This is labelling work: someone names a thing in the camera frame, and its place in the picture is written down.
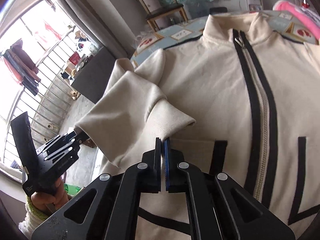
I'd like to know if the beige zip jacket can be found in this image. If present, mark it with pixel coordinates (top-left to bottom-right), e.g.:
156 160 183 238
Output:
75 13 319 237

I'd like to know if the left forearm fuzzy sleeve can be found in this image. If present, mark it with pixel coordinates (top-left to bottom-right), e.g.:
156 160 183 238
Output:
18 196 49 239

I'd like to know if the left hand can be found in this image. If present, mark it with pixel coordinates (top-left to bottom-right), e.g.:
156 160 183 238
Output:
31 178 69 215

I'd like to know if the dark low cabinet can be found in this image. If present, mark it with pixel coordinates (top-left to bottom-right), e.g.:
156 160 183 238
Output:
71 47 116 103

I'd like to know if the grey curtain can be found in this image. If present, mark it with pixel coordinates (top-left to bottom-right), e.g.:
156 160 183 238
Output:
48 0 131 61

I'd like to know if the fruit pattern bed sheet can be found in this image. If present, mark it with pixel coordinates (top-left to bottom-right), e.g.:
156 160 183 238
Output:
130 10 319 68

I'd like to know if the pink floral blanket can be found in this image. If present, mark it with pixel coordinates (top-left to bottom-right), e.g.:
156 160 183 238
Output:
272 0 319 41

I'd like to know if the red cup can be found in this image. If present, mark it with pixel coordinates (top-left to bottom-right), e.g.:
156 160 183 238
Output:
302 0 310 8

